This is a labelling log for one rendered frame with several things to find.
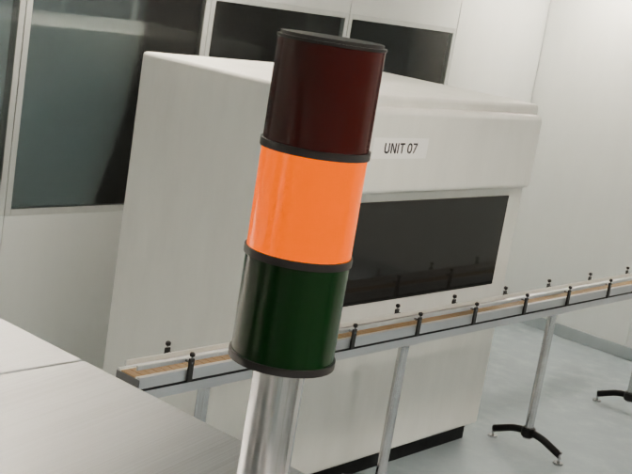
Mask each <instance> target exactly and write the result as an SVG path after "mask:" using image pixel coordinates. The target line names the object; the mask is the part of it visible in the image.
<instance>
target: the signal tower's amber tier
mask: <svg viewBox="0 0 632 474"><path fill-rule="evenodd" d="M366 169H367V163H359V164H354V163H339V162H329V161H323V160H316V159H310V158H305V157H300V156H295V155H290V154H287V153H283V152H279V151H276V150H270V149H268V148H265V147H264V146H261V154H260V160H259V166H258V172H257V179H256V185H255V191H254V197H253V204H252V210H251V216H250V222H249V229H248V235H247V241H246V242H247V244H248V245H249V246H250V247H251V248H253V249H255V250H257V251H259V252H261V253H263V254H266V255H269V256H273V257H277V258H281V259H284V260H289V261H299V262H306V263H316V264H340V263H345V262H347V261H349V260H350V259H351V257H352V252H353V246H354V240H355V235H356V224H357V218H358V213H359V208H360V202H361V197H362V191H363V185H364V180H365V174H366Z"/></svg>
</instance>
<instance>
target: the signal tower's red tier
mask: <svg viewBox="0 0 632 474"><path fill-rule="evenodd" d="M385 58H386V53H385V52H383V53H374V52H366V51H358V50H352V49H345V48H340V47H333V46H327V45H322V44H317V43H311V42H306V41H301V40H296V39H288V38H284V37H281V36H280V35H278V36H277V42H276V54H275V60H274V67H273V73H272V79H271V85H270V91H269V98H268V104H267V110H266V117H265V122H264V129H263V137H265V138H267V139H269V140H272V141H275V142H277V143H281V144H284V145H288V146H293V147H297V148H301V149H306V150H316V151H323V152H331V153H339V154H354V155H359V154H367V153H369V152H370V146H371V136H372V130H373V125H374V120H375V114H376V108H377V103H378V97H379V91H380V86H381V81H382V75H383V69H384V64H385Z"/></svg>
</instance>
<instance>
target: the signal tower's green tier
mask: <svg viewBox="0 0 632 474"><path fill-rule="evenodd" d="M348 274H349V270H347V271H343V272H337V273H317V272H307V271H299V270H293V269H288V268H283V267H279V266H275V265H272V264H268V263H265V262H262V261H258V260H256V259H253V258H251V257H250V256H248V255H247V254H245V259H244V266H243V272H242V278H241V285H240V290H239V297H238V303H237V309H236V316H235V322H234V328H233V335H232V341H231V348H232V350H233V351H234V352H235V353H236V354H238V355H239V356H242V357H244V358H246V359H248V360H251V361H253V362H256V363H259V364H262V365H265V366H270V367H274V368H280V369H286V370H297V371H311V370H318V369H323V368H326V367H328V366H330V365H331V364H332V363H333V362H334V356H335V351H336V345H337V340H338V334H339V329H340V318H341V313H342V307H343V301H344V296H345V291H346V285H347V279H348Z"/></svg>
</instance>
